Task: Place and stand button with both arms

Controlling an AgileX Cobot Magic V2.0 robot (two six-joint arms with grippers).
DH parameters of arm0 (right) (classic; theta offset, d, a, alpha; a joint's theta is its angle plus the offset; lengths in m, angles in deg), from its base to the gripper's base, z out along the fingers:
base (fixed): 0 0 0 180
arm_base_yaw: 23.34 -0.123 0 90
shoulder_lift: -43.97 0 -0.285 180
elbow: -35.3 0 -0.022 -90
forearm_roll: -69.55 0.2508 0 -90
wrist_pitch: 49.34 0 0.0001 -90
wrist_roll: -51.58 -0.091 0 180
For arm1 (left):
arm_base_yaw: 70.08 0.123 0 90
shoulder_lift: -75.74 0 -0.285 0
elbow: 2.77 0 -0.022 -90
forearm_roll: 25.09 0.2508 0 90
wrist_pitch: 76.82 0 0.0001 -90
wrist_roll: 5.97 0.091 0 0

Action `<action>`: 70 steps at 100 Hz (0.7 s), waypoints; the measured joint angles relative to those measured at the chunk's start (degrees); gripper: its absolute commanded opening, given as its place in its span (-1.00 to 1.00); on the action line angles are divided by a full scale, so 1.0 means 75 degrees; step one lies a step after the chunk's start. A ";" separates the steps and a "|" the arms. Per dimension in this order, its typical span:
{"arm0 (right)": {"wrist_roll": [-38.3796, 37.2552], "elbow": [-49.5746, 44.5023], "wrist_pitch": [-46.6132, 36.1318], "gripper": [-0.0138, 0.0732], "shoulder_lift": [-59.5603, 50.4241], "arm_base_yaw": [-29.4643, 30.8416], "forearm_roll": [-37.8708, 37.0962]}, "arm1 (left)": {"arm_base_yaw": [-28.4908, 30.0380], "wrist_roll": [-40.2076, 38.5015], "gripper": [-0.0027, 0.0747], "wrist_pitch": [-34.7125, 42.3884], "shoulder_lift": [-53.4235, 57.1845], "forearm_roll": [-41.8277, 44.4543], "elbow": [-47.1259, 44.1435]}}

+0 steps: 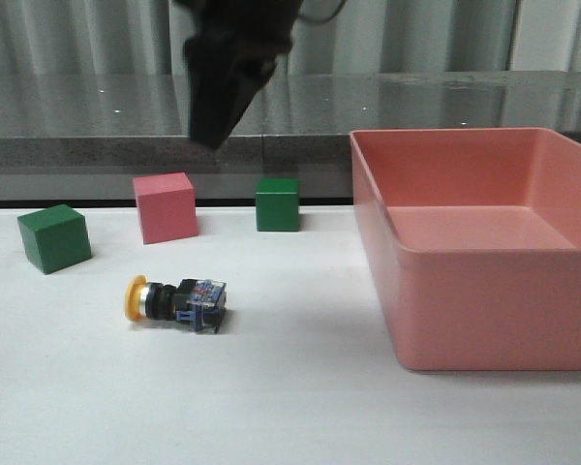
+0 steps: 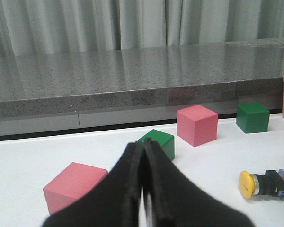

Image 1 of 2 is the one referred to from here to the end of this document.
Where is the dark grey counter ledge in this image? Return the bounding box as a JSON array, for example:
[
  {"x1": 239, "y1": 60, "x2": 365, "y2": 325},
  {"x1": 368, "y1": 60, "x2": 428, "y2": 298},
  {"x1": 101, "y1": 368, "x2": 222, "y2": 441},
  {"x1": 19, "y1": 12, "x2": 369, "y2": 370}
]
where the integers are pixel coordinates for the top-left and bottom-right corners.
[{"x1": 0, "y1": 71, "x2": 581, "y2": 207}]

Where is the grey curtain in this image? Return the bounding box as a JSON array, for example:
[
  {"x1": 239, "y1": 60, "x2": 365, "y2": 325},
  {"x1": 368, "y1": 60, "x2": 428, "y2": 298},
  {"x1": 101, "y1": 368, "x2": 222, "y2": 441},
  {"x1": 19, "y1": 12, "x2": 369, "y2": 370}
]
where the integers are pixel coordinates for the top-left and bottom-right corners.
[{"x1": 0, "y1": 1, "x2": 581, "y2": 75}]

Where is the green cube right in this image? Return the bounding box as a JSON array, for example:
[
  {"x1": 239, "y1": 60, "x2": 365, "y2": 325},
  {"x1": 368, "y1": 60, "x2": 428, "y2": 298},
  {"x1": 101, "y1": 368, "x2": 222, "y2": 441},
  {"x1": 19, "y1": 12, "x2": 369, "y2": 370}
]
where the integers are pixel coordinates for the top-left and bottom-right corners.
[{"x1": 256, "y1": 177, "x2": 299, "y2": 232}]

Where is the pink cube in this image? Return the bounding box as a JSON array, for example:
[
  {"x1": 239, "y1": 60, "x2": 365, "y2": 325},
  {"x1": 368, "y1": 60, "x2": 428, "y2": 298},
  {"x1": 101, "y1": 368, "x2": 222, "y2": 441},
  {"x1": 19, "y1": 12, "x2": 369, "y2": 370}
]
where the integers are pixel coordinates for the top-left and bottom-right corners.
[{"x1": 133, "y1": 172, "x2": 199, "y2": 244}]

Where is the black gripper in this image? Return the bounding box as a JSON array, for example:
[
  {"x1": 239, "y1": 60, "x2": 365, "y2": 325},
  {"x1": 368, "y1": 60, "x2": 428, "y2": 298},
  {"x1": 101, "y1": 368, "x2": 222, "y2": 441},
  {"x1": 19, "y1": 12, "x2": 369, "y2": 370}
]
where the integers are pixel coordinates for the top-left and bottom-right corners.
[{"x1": 178, "y1": 0, "x2": 302, "y2": 149}]

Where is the yellow push button switch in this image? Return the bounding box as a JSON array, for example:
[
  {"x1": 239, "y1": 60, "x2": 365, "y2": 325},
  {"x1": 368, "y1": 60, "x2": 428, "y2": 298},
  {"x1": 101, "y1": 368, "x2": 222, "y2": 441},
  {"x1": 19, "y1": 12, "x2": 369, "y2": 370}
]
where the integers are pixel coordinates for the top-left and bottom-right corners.
[{"x1": 124, "y1": 275, "x2": 227, "y2": 333}]

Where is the green cube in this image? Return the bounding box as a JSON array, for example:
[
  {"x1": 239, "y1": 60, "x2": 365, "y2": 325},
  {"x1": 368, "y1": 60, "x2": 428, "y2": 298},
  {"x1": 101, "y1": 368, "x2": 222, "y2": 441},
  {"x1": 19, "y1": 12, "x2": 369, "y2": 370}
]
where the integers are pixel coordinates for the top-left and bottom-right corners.
[
  {"x1": 17, "y1": 204, "x2": 92, "y2": 274},
  {"x1": 256, "y1": 177, "x2": 299, "y2": 232}
]

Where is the pink plastic bin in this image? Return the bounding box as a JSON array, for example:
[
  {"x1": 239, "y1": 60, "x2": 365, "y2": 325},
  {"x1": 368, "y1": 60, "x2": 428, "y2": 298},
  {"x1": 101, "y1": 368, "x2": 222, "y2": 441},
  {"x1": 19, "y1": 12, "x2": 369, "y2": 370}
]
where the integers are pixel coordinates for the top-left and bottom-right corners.
[{"x1": 351, "y1": 128, "x2": 581, "y2": 370}]

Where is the green cube left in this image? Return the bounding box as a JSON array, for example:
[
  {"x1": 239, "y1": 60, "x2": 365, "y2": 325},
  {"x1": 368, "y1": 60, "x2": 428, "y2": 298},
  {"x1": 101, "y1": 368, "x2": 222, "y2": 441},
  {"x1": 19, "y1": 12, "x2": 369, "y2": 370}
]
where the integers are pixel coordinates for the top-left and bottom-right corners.
[{"x1": 17, "y1": 204, "x2": 92, "y2": 274}]

